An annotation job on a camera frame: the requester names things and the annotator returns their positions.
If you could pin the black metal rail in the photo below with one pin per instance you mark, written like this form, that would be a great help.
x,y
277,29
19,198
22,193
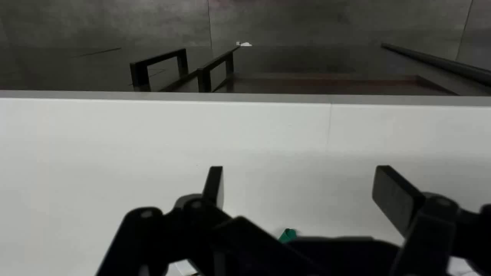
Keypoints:
x,y
445,63

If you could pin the green marker pen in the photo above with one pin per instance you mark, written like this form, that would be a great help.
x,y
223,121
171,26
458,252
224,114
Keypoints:
x,y
287,235

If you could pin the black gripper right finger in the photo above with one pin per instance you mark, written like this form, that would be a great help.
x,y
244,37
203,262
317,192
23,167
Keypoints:
x,y
435,230

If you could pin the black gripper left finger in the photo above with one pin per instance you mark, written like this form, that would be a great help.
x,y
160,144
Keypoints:
x,y
154,239

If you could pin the black metal chair frame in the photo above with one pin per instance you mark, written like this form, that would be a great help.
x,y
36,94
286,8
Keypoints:
x,y
139,74
206,78

